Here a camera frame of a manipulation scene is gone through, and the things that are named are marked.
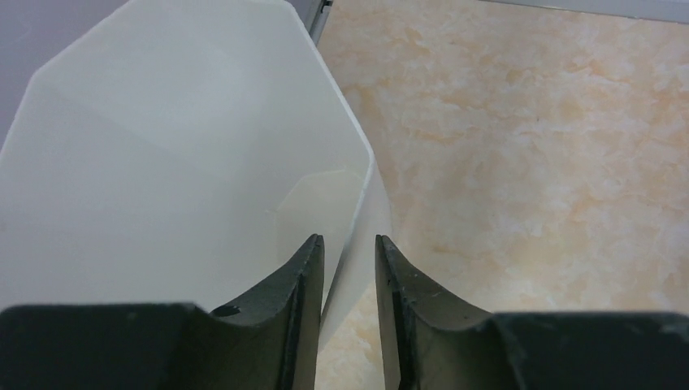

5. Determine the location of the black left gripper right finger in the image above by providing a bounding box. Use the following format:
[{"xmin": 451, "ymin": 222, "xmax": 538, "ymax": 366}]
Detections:
[{"xmin": 375, "ymin": 236, "xmax": 688, "ymax": 389}]

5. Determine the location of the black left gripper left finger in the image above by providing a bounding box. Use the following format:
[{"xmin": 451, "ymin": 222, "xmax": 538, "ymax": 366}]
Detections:
[{"xmin": 1, "ymin": 235, "xmax": 325, "ymax": 389}]

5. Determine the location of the white translucent trash bin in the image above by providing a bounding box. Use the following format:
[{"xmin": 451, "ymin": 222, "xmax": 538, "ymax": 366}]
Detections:
[{"xmin": 1, "ymin": 1, "xmax": 391, "ymax": 345}]

